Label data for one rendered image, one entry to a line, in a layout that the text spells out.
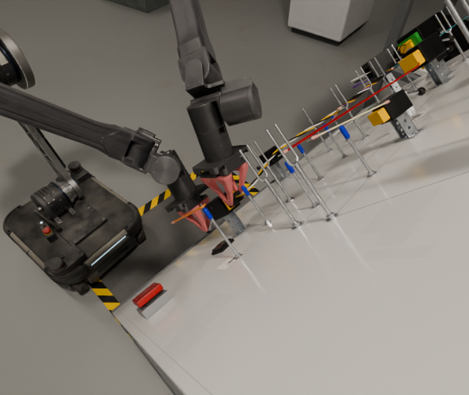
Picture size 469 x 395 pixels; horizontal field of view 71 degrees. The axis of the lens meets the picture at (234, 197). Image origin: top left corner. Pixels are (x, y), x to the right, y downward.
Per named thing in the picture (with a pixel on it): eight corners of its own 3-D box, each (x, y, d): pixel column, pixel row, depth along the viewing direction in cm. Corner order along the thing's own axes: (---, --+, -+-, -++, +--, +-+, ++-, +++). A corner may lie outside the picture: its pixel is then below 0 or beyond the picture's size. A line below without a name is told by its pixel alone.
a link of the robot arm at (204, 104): (190, 98, 61) (179, 105, 57) (224, 88, 59) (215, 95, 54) (203, 132, 64) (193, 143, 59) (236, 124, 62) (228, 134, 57)
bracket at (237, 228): (243, 226, 73) (231, 208, 73) (250, 224, 71) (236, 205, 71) (231, 238, 70) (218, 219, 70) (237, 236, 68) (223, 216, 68)
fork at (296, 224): (297, 229, 47) (241, 148, 46) (290, 230, 49) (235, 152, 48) (304, 221, 48) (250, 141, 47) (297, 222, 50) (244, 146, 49)
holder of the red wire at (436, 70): (478, 58, 76) (454, 18, 75) (443, 86, 73) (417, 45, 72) (458, 67, 81) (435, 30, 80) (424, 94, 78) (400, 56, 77)
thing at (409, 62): (426, 60, 73) (418, 48, 72) (420, 65, 72) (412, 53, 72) (410, 69, 77) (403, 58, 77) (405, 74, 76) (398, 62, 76)
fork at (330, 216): (332, 221, 41) (268, 127, 40) (322, 222, 43) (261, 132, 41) (340, 212, 42) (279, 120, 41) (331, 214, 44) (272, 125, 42)
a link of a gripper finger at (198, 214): (227, 218, 79) (208, 185, 76) (208, 236, 74) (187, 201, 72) (210, 221, 84) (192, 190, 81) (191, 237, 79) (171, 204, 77)
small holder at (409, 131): (450, 109, 53) (427, 71, 52) (409, 140, 51) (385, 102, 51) (428, 117, 57) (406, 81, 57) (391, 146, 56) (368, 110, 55)
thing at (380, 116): (391, 117, 52) (384, 106, 52) (384, 122, 52) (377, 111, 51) (379, 122, 55) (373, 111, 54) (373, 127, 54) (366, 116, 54)
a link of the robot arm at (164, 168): (139, 126, 73) (124, 161, 74) (130, 127, 62) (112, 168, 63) (189, 150, 76) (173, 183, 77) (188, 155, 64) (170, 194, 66)
